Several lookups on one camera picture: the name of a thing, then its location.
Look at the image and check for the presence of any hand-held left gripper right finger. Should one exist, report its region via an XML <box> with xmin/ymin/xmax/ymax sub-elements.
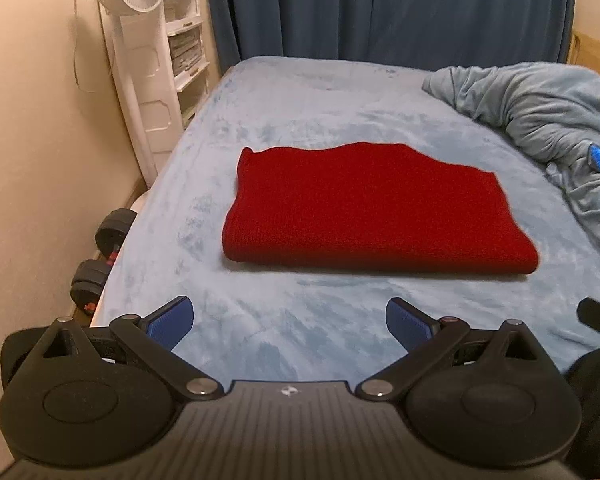
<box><xmin>355</xmin><ymin>297</ymin><xmax>554</xmax><ymax>402</ymax></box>

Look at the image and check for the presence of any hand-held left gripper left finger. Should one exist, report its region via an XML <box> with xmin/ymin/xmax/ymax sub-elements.
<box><xmin>30</xmin><ymin>296</ymin><xmax>226</xmax><ymax>402</ymax></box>

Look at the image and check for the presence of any red knit cardigan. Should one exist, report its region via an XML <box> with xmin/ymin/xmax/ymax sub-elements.
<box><xmin>222</xmin><ymin>142</ymin><xmax>539</xmax><ymax>277</ymax></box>

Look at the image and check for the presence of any black dumbbell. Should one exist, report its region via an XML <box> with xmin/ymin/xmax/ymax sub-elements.
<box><xmin>94</xmin><ymin>208</ymin><xmax>139</xmax><ymax>257</ymax></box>
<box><xmin>72</xmin><ymin>259</ymin><xmax>113</xmax><ymax>313</ymax></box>

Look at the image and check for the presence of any bed with light blue sheet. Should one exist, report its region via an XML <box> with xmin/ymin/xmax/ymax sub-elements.
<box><xmin>90</xmin><ymin>55</ymin><xmax>600</xmax><ymax>386</ymax></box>

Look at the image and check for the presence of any crumpled light blue blanket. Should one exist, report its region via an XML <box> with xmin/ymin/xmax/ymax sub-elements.
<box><xmin>421</xmin><ymin>61</ymin><xmax>600</xmax><ymax>281</ymax></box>

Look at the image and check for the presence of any white plastic panel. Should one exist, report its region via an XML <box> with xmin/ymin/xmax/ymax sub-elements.
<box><xmin>100</xmin><ymin>7</ymin><xmax>185</xmax><ymax>186</ymax></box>

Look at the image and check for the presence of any white shelf unit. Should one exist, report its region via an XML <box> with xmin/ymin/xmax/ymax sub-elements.
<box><xmin>164</xmin><ymin>0</ymin><xmax>222</xmax><ymax>128</ymax></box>

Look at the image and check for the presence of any dark blue curtain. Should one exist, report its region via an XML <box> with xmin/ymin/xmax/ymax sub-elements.
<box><xmin>202</xmin><ymin>0</ymin><xmax>576</xmax><ymax>73</ymax></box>

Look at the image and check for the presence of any wooden bed frame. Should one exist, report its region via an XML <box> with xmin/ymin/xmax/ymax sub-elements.
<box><xmin>567</xmin><ymin>31</ymin><xmax>600</xmax><ymax>77</ymax></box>

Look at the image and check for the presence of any white fan cable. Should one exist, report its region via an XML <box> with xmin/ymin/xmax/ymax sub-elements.
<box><xmin>71</xmin><ymin>0</ymin><xmax>117</xmax><ymax>94</ymax></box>

